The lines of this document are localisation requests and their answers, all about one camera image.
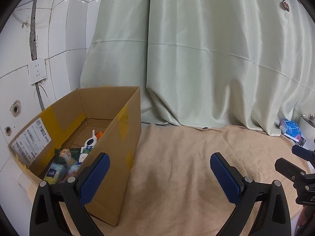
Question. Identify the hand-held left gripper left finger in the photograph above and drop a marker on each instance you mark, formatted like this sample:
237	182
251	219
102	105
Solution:
96	179

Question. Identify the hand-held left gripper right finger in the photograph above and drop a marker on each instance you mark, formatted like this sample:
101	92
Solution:
225	180

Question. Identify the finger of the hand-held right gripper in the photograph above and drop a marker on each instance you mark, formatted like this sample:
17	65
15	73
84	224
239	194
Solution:
304	152
288	168

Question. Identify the blue white tissue pack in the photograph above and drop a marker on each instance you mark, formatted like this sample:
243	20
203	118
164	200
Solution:
85	154

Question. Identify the rice cracker packet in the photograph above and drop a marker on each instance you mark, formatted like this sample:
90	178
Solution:
70	163

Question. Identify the dark green packet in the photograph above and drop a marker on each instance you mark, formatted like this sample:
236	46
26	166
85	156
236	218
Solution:
73	152

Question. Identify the green pocket tissue pack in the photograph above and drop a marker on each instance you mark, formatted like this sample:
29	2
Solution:
54	173

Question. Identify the orange candy packet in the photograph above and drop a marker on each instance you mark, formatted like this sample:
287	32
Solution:
99	134

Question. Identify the brown cardboard box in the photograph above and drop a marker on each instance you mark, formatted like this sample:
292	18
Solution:
123	140

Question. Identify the white cup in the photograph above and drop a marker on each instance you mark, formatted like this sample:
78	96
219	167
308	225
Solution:
307	126

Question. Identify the blue flowered tissue packet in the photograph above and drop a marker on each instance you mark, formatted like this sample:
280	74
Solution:
291	129

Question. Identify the clear glass jar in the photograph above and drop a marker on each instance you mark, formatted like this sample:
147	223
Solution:
296	114

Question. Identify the beige towel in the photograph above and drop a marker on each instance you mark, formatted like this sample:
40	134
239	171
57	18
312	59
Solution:
172	164

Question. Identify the pale green curtain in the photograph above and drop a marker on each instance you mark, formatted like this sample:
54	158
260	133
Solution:
196	54

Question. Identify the round pin badge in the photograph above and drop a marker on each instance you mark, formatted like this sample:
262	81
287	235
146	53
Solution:
285	5

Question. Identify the wall pipe hole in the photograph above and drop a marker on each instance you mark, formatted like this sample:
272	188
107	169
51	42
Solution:
8	130
16	108

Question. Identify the white wall socket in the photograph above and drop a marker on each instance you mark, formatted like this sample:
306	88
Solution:
37	70

